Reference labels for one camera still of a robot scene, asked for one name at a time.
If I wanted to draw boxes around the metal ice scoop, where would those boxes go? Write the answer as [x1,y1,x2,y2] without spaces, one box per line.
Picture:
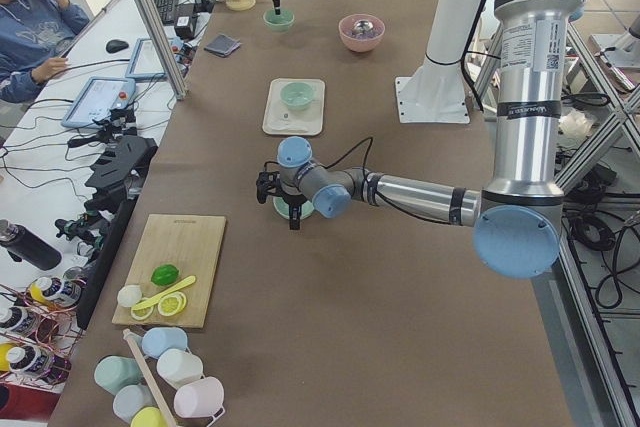
[351,19,374,37]

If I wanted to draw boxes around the aluminium frame post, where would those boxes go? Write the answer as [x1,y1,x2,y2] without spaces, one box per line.
[134,0,187,101]

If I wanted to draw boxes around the grey blue cup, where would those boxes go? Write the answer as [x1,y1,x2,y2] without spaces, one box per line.
[112,384,156,424]

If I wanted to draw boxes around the green bowl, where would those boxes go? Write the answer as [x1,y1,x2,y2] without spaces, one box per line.
[263,8,295,32]
[279,82,315,111]
[272,197,314,220]

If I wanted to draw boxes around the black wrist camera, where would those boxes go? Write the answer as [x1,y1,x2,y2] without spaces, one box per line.
[256,171,281,204]

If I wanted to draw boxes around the person in blue hoodie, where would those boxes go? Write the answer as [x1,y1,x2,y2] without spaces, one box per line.
[1,0,90,104]

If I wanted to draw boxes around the pink cup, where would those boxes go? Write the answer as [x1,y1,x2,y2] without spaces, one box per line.
[174,377,225,419]

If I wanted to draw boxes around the white garlic bulb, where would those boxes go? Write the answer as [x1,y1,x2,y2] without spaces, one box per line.
[117,284,143,308]

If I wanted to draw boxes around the light blue cup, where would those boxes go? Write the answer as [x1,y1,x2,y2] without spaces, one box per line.
[141,327,188,359]

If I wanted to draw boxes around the pink bowl with ice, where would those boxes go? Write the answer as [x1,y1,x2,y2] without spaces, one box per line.
[338,14,385,53]

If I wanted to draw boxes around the lemon slice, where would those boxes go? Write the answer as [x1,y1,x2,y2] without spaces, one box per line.
[157,291,187,317]
[130,304,154,321]

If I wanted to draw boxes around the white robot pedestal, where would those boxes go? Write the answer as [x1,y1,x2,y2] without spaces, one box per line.
[396,0,481,124]

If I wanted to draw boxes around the blue teach pendant near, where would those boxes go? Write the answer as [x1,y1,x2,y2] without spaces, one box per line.
[61,77,136,129]

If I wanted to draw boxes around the yellow plastic knife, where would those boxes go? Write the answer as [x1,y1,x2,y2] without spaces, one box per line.
[131,275,197,310]

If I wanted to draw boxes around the green lime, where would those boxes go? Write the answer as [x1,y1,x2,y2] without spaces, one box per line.
[151,264,180,286]

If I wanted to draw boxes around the black tool rack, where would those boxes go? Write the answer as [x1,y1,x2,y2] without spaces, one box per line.
[84,135,158,213]

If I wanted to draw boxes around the yellow cup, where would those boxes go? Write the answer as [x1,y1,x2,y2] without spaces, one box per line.
[130,406,167,427]

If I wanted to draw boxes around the grey folded cloth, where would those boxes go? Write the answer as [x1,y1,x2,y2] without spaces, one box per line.
[204,34,241,58]

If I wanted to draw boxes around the black computer mouse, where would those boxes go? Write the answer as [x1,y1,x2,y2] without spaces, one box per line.
[105,39,129,54]

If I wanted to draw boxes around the black water bottle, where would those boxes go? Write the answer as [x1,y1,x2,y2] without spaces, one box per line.
[1,219,62,271]

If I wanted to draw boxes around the blue teach pendant far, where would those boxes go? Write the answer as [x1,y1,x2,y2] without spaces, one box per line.
[125,38,166,82]

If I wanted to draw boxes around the white cup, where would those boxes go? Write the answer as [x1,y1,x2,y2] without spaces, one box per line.
[156,348,204,389]

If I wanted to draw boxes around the green bowl on tray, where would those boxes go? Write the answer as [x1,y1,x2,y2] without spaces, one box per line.
[279,82,315,111]

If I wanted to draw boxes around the wooden cutting board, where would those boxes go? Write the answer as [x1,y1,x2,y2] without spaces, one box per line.
[112,214,226,329]

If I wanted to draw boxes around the black power adapter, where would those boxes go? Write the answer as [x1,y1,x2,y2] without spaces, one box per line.
[173,3,197,40]

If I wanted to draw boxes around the beige rabbit tray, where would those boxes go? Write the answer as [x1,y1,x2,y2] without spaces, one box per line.
[262,78,325,137]

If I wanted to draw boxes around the mint green cup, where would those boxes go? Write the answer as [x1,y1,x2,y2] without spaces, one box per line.
[94,356,143,395]

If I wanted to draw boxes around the blue teach pendant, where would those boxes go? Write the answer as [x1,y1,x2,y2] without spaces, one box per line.
[125,38,166,82]
[61,77,136,129]

